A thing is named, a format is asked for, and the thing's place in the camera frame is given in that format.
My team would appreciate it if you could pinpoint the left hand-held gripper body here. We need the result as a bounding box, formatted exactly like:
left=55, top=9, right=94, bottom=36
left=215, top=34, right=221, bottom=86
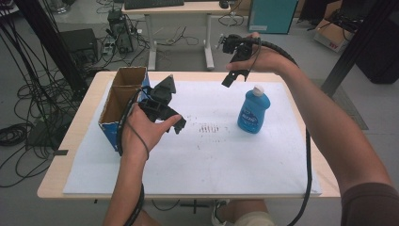
left=137, top=74, right=177, bottom=123

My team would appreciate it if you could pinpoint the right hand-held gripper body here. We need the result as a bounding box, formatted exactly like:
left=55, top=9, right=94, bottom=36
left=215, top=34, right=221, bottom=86
left=215, top=33, right=262, bottom=63

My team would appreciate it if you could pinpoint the blue cardboard box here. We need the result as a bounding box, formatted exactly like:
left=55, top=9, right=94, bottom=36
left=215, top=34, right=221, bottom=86
left=98, top=66, right=152, bottom=153

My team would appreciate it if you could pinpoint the blue bottle with white cap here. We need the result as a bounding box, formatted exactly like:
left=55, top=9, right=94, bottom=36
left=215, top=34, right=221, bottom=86
left=236, top=85, right=271, bottom=135

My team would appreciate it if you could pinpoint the person's right hand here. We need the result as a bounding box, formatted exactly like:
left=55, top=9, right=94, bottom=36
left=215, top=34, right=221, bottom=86
left=225, top=31, right=299, bottom=75

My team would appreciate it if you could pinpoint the person's left hand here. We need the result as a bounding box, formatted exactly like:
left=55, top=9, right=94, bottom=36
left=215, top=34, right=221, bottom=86
left=121, top=104, right=184, bottom=159

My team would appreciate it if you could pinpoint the teal cabinet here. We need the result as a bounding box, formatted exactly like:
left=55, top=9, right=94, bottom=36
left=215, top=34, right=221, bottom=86
left=247, top=0, right=299, bottom=35

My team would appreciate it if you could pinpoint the white foam mat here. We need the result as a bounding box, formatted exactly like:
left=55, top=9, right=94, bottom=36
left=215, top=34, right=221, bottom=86
left=62, top=80, right=323, bottom=196

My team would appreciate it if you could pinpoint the white desk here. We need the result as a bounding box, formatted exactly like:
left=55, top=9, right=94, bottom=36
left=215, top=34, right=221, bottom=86
left=121, top=0, right=231, bottom=72

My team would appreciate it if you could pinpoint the black electronic device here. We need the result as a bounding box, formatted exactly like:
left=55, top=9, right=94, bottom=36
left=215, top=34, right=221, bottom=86
left=106, top=8, right=136, bottom=55

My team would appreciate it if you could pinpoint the light wooden table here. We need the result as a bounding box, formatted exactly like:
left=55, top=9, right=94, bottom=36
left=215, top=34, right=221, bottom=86
left=37, top=71, right=342, bottom=201

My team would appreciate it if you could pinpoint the black keyboard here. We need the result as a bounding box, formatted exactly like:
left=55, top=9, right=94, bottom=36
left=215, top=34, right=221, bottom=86
left=123, top=0, right=185, bottom=10

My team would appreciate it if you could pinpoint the black box on floor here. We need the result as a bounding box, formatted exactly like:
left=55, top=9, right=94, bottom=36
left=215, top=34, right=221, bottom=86
left=59, top=28, right=100, bottom=66

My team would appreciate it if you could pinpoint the brown cardboard box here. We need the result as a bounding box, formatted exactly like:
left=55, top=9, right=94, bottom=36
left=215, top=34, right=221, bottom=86
left=313, top=18, right=356, bottom=54

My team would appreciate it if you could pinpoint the white shoe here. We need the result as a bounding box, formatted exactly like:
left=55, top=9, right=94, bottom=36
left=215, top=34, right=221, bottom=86
left=211, top=199, right=231, bottom=226

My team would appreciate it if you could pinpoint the grey floor mat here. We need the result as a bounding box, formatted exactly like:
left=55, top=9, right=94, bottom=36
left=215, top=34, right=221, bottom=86
left=313, top=78, right=370, bottom=131

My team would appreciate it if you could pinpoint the dark cabinet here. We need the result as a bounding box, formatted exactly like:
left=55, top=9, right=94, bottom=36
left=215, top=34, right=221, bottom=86
left=354, top=15, right=399, bottom=85

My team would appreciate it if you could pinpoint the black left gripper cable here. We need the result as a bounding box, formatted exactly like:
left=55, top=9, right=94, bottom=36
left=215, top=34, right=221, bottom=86
left=116, top=88, right=146, bottom=226

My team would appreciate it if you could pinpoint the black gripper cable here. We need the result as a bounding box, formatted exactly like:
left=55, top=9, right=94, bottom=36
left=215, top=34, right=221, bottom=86
left=116, top=88, right=146, bottom=226
left=257, top=37, right=313, bottom=226

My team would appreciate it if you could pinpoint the black metal post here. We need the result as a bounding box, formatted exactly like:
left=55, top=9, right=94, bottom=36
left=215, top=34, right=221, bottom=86
left=319, top=0, right=399, bottom=98
left=13, top=0, right=89, bottom=95

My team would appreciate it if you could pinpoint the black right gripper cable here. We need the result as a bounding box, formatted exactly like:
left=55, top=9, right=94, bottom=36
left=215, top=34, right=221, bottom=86
left=257, top=37, right=313, bottom=226

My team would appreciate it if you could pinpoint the bundle of black floor cables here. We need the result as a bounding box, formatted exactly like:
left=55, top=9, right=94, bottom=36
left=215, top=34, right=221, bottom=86
left=0, top=12, right=95, bottom=189

